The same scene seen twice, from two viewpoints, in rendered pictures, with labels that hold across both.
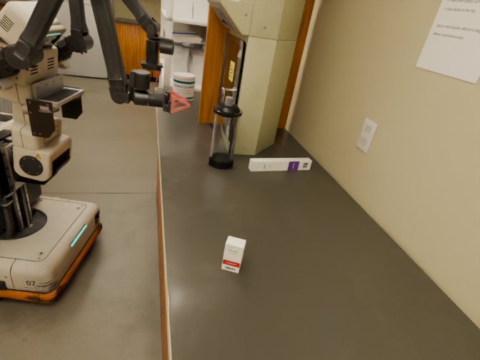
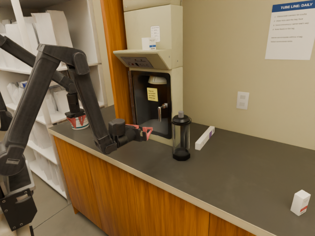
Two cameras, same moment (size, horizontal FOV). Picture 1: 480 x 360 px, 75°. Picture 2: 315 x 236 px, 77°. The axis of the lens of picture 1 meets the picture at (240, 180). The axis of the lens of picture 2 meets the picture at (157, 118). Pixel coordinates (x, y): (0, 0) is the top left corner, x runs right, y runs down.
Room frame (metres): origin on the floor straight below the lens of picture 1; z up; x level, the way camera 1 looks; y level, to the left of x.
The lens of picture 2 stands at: (0.38, 0.71, 1.57)
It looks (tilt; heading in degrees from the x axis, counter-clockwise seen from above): 22 degrees down; 328
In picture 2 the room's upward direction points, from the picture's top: 3 degrees counter-clockwise
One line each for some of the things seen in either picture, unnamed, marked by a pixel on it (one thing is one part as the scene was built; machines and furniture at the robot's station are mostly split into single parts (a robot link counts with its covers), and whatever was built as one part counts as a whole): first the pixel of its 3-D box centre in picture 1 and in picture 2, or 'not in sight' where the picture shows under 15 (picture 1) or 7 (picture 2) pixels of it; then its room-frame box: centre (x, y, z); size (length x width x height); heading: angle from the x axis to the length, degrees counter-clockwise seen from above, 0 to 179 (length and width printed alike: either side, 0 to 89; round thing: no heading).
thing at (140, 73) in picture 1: (133, 85); (112, 134); (1.16, 0.45, 1.18); 0.12 x 0.09 x 0.11; 97
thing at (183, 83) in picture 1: (183, 86); (78, 117); (1.94, 0.44, 1.02); 0.13 x 0.13 x 0.15
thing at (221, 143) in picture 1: (223, 136); (181, 137); (1.13, 0.09, 1.06); 0.11 x 0.11 x 0.21
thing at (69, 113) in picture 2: (151, 59); (74, 108); (1.56, 0.52, 1.21); 0.10 x 0.07 x 0.07; 109
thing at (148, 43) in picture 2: not in sight; (148, 43); (1.31, 0.15, 1.54); 0.05 x 0.05 x 0.06; 15
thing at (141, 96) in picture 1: (141, 96); (119, 139); (1.16, 0.42, 1.15); 0.07 x 0.06 x 0.07; 109
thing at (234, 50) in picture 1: (228, 86); (150, 104); (1.38, 0.12, 1.19); 0.30 x 0.01 x 0.40; 18
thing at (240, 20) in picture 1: (226, 14); (141, 59); (1.37, 0.17, 1.46); 0.32 x 0.12 x 0.10; 19
